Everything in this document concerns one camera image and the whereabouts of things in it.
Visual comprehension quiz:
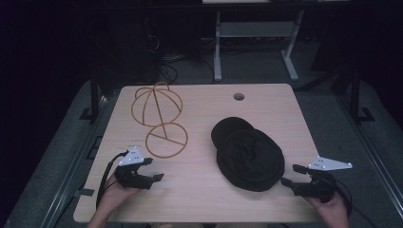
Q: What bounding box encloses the grey tape strip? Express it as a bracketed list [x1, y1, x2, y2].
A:
[73, 187, 96, 198]

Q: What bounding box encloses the person's right hand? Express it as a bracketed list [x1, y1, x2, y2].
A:
[304, 191, 350, 228]

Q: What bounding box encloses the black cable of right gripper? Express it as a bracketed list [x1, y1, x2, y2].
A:
[332, 179, 378, 228]

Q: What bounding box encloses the grey metal desk frame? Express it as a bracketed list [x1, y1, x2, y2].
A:
[213, 9, 306, 83]

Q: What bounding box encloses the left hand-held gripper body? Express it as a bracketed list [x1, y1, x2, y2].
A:
[113, 145, 152, 191]

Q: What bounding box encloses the gold wire hat stand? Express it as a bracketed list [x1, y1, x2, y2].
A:
[130, 81, 189, 160]

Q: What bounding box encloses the person's left hand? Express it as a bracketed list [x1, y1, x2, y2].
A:
[100, 173, 143, 213]

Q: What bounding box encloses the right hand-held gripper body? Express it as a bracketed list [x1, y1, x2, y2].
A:
[300, 155, 354, 204]

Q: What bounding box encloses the black cap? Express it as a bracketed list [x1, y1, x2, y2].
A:
[210, 116, 286, 193]

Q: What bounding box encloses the tangle of floor cables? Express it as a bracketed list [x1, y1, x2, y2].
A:
[144, 32, 217, 85]

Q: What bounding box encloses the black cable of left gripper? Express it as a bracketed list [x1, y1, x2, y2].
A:
[95, 150, 130, 211]

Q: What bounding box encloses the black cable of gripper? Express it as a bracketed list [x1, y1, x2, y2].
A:
[332, 179, 378, 228]
[95, 150, 130, 211]

